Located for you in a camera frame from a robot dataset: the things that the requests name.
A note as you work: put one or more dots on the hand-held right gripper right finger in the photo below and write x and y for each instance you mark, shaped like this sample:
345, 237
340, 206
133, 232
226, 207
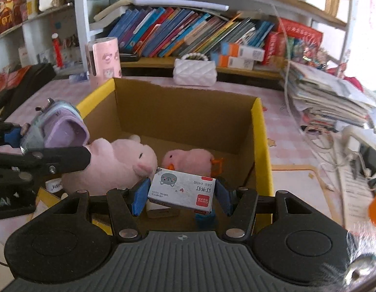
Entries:
222, 196

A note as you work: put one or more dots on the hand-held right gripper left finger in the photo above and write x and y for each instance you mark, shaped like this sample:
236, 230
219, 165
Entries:
140, 196

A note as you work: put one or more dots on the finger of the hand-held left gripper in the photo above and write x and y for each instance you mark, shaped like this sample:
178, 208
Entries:
11, 135
54, 158

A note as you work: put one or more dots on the grey purple toy car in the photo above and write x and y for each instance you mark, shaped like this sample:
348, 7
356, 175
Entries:
57, 127

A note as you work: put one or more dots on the white staples box red label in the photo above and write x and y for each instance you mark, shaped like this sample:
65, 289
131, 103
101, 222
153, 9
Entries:
181, 188

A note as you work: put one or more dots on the pink plush pig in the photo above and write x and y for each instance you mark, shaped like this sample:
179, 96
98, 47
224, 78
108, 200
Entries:
115, 161

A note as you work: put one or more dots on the pink plush duck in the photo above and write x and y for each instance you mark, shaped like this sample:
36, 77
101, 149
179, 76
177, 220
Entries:
191, 161

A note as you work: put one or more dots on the yellow cardboard box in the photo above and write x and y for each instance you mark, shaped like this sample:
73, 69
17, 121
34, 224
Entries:
188, 118

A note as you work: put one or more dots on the white printed tape roll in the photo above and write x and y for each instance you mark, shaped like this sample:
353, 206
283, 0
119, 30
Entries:
54, 185

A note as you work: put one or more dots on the red packet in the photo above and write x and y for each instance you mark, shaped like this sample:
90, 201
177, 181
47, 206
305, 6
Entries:
11, 79

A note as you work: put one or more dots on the small spray bottle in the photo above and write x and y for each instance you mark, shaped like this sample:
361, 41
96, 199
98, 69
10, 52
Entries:
78, 77

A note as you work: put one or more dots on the red tassel ornament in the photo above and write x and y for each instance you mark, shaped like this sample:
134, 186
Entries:
56, 51

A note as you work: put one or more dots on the white side shelf unit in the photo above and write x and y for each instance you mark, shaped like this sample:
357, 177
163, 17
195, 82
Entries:
31, 36

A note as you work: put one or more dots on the pink humidifier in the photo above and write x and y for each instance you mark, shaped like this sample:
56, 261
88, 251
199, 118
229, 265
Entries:
104, 60

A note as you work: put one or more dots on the red gold paper figure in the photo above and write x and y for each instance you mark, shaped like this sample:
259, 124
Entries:
8, 12

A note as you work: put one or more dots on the white quilted handbag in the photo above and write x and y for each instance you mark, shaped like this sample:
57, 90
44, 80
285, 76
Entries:
194, 73

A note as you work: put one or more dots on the white bottle yellow label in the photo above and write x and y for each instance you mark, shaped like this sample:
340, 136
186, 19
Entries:
32, 6

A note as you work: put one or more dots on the printed paper sheets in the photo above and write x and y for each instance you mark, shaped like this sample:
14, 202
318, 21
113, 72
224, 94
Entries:
355, 194

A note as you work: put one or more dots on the white bookshelf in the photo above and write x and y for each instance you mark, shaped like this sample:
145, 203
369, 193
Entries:
80, 21

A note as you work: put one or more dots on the orange white carton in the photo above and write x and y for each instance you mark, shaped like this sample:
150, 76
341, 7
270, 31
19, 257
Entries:
242, 51
233, 62

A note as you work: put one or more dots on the white power strip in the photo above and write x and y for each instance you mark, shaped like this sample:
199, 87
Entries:
352, 141

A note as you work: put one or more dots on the stack of papers and notebooks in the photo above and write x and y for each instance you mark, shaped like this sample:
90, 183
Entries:
324, 94

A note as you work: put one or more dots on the row of colourful slanted books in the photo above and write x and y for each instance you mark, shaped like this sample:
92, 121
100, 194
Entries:
181, 33

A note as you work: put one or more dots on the colourful figurine stand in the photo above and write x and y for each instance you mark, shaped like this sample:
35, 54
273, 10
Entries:
309, 51

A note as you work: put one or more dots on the red thick book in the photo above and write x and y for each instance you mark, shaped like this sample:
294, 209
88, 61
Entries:
300, 33

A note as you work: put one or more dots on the white light bar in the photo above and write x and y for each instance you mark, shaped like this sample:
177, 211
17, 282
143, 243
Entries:
181, 3

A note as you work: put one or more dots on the row of yellow books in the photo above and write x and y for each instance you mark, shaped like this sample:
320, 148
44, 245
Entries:
333, 0

